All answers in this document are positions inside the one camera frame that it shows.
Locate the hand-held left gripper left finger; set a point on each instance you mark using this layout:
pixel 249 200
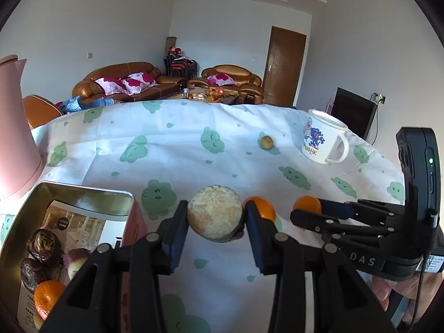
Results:
pixel 171 239

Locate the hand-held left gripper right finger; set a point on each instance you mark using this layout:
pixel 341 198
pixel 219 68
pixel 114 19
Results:
pixel 260 242

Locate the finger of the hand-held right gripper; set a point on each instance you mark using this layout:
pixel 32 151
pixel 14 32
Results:
pixel 319 223
pixel 336 207

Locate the mandarin orange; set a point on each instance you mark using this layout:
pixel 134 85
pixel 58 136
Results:
pixel 47 298
pixel 265 210
pixel 307 204

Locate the pink metal tin tray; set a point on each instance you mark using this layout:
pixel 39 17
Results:
pixel 135 222

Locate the pale pink apple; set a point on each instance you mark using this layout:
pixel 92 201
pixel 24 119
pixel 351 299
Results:
pixel 74 260

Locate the person's right hand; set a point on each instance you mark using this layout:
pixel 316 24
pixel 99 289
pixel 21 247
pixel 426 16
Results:
pixel 381 289

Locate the white mug with blue print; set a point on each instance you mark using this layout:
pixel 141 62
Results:
pixel 321 138

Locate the black television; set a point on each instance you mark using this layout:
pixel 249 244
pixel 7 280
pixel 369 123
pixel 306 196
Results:
pixel 352 114

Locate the printed leaflet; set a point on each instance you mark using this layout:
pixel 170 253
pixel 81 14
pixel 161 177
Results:
pixel 86 225

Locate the small yellow fruit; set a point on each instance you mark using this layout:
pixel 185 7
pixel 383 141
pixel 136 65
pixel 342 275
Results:
pixel 266 141

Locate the cluttered coffee table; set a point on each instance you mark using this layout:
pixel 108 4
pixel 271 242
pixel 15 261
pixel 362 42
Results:
pixel 208 94

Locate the brown wooden door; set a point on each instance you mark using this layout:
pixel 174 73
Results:
pixel 286 66

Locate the blue denim clothes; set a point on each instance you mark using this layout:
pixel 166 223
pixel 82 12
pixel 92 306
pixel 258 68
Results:
pixel 86 103

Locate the brown leather armchair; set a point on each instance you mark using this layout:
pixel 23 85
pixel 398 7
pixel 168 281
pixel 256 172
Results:
pixel 40 111
pixel 242 76

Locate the pink floral pillow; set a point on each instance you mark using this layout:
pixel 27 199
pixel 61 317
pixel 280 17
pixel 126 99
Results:
pixel 222 79
pixel 140 80
pixel 111 85

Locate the stacked dark chairs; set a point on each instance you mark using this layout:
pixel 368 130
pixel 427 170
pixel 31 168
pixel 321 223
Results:
pixel 180 66

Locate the brown leather sofa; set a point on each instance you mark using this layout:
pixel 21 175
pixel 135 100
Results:
pixel 104 71

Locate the pink electric kettle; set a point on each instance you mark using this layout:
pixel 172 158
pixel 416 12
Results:
pixel 15 138

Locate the tall patterned vase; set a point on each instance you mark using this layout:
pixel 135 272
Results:
pixel 171 43

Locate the wall power outlet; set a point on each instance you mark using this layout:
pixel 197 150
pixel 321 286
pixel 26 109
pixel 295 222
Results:
pixel 378 98

